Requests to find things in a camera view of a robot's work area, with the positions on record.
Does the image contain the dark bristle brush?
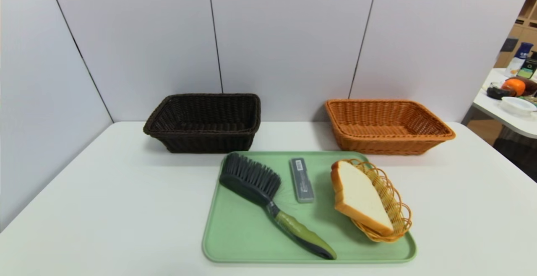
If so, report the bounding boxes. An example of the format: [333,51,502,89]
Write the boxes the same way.
[219,152,337,260]

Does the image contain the grey rectangular pencil case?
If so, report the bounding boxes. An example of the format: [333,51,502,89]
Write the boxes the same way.
[289,157,315,204]

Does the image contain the dark brown wicker basket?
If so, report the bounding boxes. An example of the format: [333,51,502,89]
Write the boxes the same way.
[143,93,261,154]

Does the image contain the orange wicker basket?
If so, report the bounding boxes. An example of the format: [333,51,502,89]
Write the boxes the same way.
[325,99,456,156]

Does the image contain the small oval woven basket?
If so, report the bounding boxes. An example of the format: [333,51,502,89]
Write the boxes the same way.
[340,158,413,243]

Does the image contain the light green plastic tray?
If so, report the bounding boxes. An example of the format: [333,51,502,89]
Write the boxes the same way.
[202,151,417,264]

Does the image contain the white bread slice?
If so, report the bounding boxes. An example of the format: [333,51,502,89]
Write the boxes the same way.
[330,160,395,237]

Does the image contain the white side table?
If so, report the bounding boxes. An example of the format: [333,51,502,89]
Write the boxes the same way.
[472,67,537,139]

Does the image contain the small black object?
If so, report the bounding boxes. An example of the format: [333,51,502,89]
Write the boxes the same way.
[487,84,516,100]

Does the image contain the orange fruit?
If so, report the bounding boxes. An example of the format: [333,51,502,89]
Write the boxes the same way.
[502,78,527,96]

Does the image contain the white shallow bowl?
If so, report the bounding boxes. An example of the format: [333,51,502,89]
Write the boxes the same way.
[501,96,537,115]

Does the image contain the white bottle with blue cap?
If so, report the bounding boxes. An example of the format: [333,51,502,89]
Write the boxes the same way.
[505,42,534,77]

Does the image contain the brown round object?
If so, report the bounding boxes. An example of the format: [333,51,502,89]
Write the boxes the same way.
[510,76,537,96]

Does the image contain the dark green package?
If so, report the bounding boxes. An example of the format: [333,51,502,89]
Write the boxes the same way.
[517,52,537,79]

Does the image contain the wooden shelf unit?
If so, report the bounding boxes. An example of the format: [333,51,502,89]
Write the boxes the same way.
[494,0,537,69]

